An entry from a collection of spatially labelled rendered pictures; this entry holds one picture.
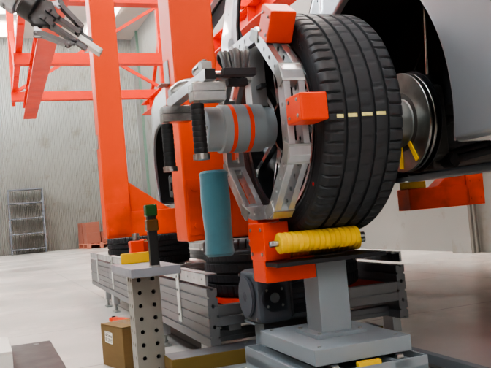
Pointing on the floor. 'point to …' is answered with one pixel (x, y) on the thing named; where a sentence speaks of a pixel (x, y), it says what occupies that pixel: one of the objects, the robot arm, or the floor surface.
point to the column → (146, 322)
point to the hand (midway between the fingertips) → (90, 45)
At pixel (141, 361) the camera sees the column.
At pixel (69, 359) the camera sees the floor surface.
